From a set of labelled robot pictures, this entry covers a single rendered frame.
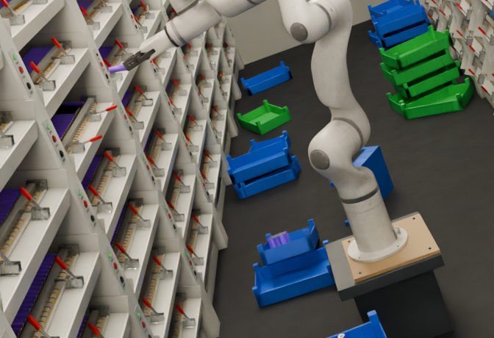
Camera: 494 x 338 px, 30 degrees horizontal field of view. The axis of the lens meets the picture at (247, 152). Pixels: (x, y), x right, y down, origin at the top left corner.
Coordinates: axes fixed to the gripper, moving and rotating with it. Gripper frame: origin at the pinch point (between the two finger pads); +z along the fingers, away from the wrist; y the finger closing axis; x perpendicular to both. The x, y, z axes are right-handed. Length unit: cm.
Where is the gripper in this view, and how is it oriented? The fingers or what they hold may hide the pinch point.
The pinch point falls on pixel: (131, 62)
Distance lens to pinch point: 288.0
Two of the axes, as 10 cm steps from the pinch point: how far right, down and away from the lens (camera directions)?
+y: -0.3, 3.6, -9.3
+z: -8.4, 5.0, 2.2
